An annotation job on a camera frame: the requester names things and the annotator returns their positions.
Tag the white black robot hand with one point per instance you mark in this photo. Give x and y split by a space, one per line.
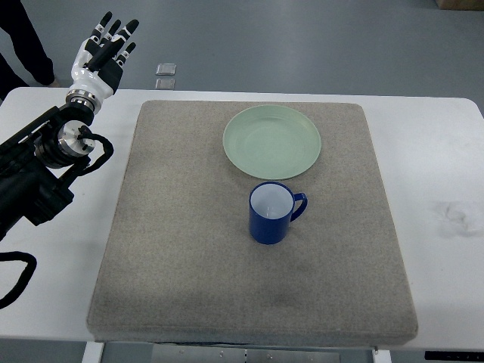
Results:
98 67

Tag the blue enamel mug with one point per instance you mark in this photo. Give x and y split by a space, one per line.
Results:
272 207

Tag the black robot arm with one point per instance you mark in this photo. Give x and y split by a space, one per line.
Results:
41 161

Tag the light green plate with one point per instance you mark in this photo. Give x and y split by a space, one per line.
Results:
271 142

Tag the upper floor socket cover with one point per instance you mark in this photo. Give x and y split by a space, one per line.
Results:
165 69

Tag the person's dark trouser legs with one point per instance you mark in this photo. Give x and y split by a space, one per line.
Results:
26 43

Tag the cardboard box corner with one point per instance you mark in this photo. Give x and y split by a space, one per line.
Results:
461 5

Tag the grey metal table frame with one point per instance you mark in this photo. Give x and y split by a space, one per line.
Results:
94 352

